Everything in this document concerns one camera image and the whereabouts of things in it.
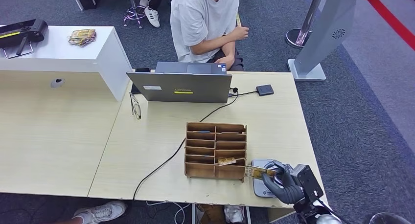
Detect brown cardboard card organizer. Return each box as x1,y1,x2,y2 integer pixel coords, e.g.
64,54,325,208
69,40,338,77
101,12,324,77
184,122,248,182

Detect white cable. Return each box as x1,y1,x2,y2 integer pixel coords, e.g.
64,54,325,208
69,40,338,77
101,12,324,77
146,201,192,224

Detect grey laptop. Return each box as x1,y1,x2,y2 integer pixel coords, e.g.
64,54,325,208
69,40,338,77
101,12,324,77
126,61,233,104

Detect white sneaker with laces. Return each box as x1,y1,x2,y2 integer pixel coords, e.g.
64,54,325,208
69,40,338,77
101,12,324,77
71,201,127,224

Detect black phone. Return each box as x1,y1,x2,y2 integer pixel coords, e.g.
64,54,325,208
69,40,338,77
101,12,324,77
131,67,152,94

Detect small black box device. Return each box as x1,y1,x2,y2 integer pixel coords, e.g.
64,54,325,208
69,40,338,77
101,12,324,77
256,84,275,97

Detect long black power cable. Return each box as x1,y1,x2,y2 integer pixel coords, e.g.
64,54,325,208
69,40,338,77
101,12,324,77
132,91,240,202

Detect brown cardboard box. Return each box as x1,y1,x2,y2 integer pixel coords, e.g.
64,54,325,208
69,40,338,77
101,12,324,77
196,204,228,224

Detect bystander's bare leg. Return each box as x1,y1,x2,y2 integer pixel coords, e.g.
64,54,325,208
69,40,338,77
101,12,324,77
60,215,85,224

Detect chrome stool base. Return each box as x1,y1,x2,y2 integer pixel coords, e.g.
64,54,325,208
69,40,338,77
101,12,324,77
123,0,146,29

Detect round glass dome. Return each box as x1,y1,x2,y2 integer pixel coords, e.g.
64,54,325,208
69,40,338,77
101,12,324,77
369,212,413,224

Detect red barrier belt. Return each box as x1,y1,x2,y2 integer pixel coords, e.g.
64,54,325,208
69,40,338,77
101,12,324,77
358,0,415,51

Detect white bag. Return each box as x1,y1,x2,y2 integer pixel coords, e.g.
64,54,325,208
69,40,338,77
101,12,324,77
224,205,244,224

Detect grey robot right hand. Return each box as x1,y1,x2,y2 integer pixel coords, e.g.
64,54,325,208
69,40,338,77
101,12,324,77
261,160,306,206

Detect white card reader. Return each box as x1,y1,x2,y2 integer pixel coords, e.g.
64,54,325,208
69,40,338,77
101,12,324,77
251,158,286,198

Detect chrome stanchion post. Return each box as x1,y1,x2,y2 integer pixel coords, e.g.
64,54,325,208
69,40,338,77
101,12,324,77
285,0,326,50

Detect thin black device cable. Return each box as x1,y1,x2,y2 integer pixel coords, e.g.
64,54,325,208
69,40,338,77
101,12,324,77
228,87,258,98

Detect eyeglasses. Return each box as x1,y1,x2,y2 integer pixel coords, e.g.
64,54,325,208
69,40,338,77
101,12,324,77
129,91,142,120

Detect stack of key cards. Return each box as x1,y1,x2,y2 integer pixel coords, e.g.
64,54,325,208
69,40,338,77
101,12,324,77
67,28,97,47

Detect person's left hand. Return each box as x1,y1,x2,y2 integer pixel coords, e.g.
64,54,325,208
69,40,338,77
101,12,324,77
216,55,236,71

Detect ID card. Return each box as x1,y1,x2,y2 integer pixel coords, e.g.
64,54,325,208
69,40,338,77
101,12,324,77
244,165,277,179

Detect white counter cabinet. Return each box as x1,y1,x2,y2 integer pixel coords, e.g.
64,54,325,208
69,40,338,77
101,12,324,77
0,24,133,103

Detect person's right hand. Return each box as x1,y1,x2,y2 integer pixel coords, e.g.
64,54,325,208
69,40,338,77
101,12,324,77
231,25,250,42

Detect silver kiosk stand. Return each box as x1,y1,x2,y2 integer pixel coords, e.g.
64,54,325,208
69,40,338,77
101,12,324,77
287,0,359,82

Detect black device with metal stand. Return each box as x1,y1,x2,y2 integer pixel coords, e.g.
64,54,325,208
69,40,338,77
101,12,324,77
0,19,49,59

